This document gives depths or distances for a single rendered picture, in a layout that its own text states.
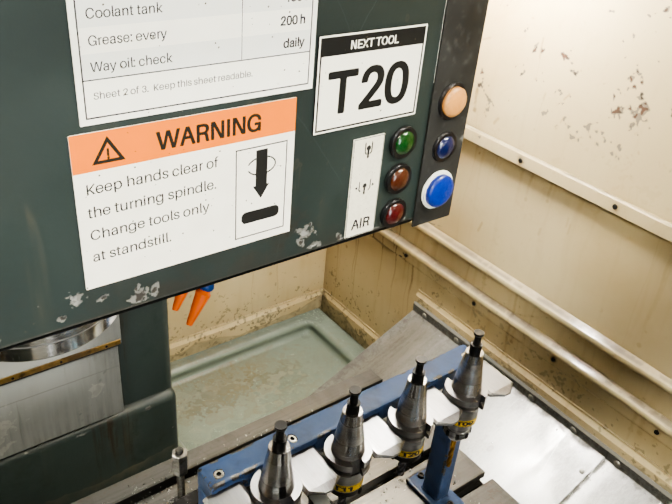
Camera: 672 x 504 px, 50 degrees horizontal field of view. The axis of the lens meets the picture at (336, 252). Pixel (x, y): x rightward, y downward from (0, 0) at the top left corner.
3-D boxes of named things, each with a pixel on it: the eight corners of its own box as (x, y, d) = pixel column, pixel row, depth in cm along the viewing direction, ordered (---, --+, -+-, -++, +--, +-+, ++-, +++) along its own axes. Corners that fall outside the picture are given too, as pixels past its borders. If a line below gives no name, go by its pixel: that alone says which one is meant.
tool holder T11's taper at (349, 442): (355, 431, 97) (360, 394, 93) (371, 455, 93) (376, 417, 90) (325, 441, 95) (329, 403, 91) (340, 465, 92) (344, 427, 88)
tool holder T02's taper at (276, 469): (284, 465, 91) (287, 427, 87) (301, 491, 88) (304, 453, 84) (252, 478, 89) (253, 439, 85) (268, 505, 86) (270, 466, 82)
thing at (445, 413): (467, 417, 103) (468, 413, 103) (441, 432, 100) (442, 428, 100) (434, 389, 108) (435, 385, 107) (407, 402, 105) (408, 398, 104)
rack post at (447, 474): (464, 506, 128) (497, 379, 112) (442, 520, 125) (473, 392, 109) (426, 469, 134) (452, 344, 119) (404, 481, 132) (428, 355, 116)
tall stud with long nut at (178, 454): (192, 504, 124) (191, 451, 117) (178, 511, 122) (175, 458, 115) (185, 493, 125) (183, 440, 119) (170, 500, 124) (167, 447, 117)
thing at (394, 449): (410, 449, 97) (411, 445, 97) (380, 465, 94) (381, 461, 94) (377, 417, 102) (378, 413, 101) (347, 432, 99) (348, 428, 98)
